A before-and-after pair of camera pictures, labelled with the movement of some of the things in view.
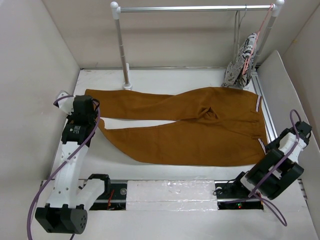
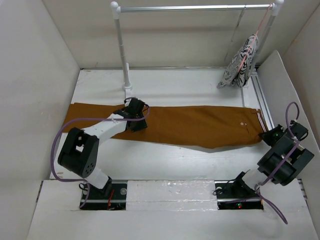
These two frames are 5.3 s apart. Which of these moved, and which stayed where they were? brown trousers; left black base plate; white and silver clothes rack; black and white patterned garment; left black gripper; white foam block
Moved: brown trousers; left black gripper
Stayed: white and silver clothes rack; white foam block; left black base plate; black and white patterned garment
